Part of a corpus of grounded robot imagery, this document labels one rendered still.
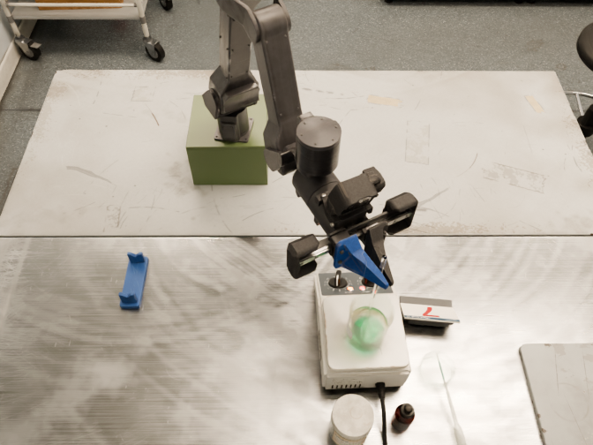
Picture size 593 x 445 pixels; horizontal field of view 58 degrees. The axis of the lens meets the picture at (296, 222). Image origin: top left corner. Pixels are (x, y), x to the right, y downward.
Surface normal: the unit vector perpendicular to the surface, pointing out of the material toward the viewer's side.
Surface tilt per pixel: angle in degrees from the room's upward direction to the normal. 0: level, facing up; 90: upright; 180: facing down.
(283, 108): 70
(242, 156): 90
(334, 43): 0
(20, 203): 0
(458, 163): 0
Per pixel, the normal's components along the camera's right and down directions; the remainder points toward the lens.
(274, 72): 0.47, 0.47
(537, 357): 0.01, -0.58
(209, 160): 0.01, 0.81
